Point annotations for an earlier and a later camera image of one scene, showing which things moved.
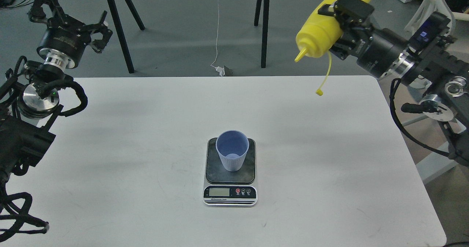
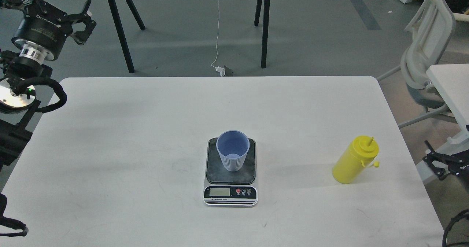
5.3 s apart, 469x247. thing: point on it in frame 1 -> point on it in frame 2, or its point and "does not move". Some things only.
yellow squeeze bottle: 320,34 -> 360,153
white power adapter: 221,70 does not move
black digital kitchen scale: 223,187 does not move
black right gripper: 376,51 -> 459,166
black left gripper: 64,39 -> 40,25
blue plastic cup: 232,146 does not move
